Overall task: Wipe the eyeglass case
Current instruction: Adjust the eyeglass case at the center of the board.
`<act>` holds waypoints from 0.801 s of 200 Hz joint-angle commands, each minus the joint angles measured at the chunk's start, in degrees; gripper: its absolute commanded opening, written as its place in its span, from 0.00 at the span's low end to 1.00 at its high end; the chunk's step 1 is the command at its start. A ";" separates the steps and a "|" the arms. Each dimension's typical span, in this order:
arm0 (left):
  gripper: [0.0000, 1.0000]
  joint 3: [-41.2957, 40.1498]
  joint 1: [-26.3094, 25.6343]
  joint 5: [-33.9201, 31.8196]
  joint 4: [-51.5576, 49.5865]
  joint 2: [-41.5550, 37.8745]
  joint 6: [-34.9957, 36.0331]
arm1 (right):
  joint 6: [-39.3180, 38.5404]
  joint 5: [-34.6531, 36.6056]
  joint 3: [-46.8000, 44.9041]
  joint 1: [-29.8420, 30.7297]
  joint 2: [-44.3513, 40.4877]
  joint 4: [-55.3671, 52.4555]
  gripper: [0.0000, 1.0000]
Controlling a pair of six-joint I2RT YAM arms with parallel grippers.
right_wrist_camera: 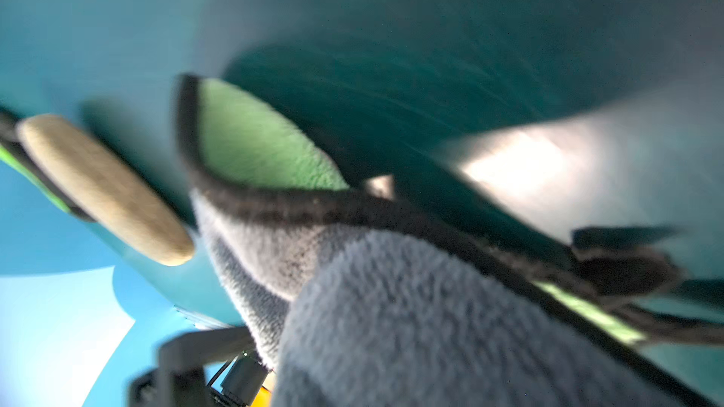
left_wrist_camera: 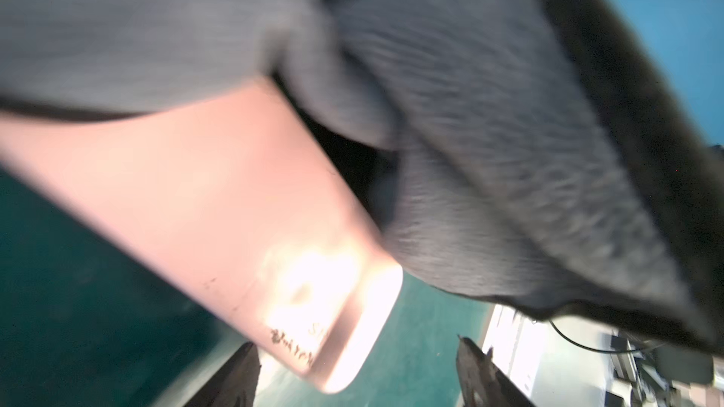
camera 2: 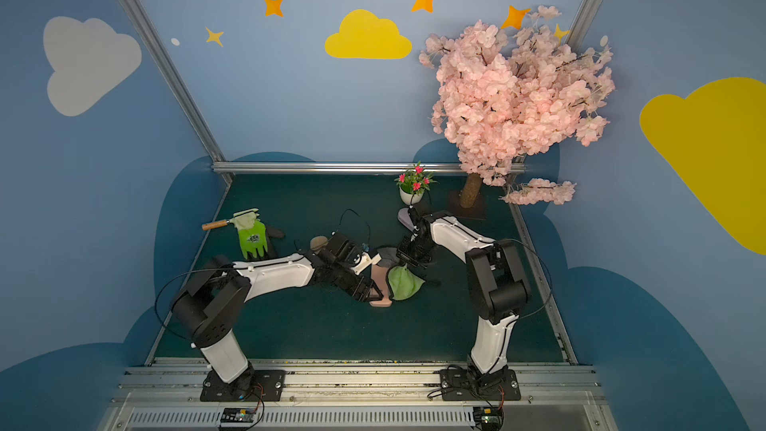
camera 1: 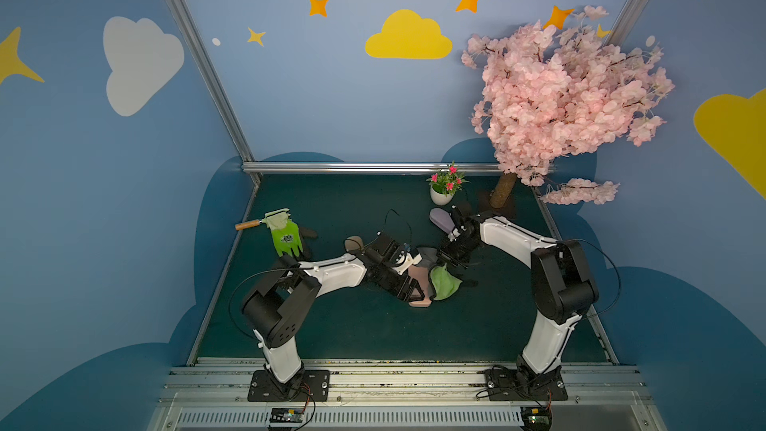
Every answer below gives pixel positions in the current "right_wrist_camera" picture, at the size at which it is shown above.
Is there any grey green microfibre cloth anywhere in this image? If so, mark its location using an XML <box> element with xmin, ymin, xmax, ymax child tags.
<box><xmin>176</xmin><ymin>75</ymin><xmax>723</xmax><ymax>406</ymax></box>

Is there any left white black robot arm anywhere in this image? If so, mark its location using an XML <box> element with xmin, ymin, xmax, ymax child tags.
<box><xmin>126</xmin><ymin>326</ymin><xmax>270</xmax><ymax>407</ymax></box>

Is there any beige cork eyeglass case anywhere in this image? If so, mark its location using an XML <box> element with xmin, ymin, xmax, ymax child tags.
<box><xmin>17</xmin><ymin>114</ymin><xmax>195</xmax><ymax>267</ymax></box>

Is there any green black work glove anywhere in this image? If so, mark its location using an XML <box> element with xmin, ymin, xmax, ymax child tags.
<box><xmin>1</xmin><ymin>109</ymin><xmax>94</xmax><ymax>222</ymax></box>

